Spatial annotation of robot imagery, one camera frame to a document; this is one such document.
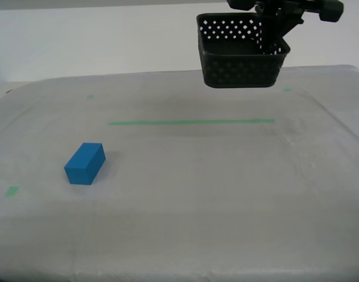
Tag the blue rectangular block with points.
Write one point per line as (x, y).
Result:
(85, 164)

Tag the black perforated plastic basket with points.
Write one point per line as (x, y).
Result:
(241, 73)

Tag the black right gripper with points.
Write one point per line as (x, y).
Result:
(329, 10)

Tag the white woven table cover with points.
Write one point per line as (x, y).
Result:
(179, 220)

